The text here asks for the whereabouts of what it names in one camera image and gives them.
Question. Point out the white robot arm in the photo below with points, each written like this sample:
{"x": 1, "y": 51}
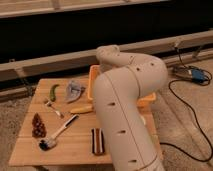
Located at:
{"x": 124, "y": 79}

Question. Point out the striped whiteboard eraser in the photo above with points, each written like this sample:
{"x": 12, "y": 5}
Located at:
{"x": 97, "y": 141}

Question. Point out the yellow banana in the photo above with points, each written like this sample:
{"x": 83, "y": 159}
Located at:
{"x": 82, "y": 109}

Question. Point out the grey crumpled cloth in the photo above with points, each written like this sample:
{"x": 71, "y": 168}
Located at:
{"x": 74, "y": 91}

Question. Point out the green chili pepper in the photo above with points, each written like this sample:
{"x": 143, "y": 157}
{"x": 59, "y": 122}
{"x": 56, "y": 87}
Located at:
{"x": 52, "y": 95}

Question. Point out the small metal tool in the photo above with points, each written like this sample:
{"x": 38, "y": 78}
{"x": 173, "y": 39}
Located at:
{"x": 49, "y": 104}

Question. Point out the wooden table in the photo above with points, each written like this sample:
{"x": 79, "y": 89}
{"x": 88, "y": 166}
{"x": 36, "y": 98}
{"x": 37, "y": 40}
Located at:
{"x": 73, "y": 145}

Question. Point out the bunch of dark grapes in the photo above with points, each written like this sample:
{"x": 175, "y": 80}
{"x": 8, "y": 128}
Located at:
{"x": 39, "y": 130}

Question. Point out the blue power adapter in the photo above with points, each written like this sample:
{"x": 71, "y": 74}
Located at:
{"x": 190, "y": 73}

